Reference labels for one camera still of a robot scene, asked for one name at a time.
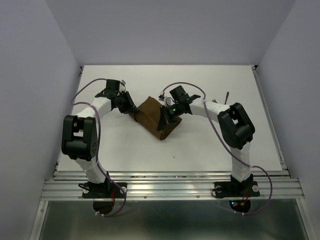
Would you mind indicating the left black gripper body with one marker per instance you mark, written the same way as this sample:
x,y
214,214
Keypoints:
x,y
125,104

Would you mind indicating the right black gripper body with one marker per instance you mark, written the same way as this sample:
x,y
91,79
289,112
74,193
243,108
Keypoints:
x,y
170,113

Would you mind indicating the brown cloth napkin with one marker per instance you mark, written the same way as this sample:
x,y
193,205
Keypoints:
x,y
148,116

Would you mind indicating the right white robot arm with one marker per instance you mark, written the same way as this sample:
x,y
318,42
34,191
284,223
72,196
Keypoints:
x,y
236,128

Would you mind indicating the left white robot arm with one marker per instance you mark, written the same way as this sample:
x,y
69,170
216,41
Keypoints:
x,y
81,133

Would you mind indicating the brown wooden spoon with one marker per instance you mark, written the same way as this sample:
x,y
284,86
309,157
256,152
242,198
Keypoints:
x,y
226,97

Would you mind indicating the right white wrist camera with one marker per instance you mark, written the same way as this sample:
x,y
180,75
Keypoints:
x,y
166,100

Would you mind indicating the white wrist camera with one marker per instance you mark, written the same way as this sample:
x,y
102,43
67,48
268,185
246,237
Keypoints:
x,y
123,83
166,100

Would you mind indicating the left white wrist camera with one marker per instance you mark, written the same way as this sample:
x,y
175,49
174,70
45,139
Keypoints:
x,y
123,83

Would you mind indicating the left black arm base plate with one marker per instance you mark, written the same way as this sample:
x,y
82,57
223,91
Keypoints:
x,y
106,190

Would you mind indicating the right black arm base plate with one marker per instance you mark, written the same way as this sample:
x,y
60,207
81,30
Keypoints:
x,y
228,189

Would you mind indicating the aluminium front rail frame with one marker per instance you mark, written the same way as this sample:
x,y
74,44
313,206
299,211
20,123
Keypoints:
x,y
161,186

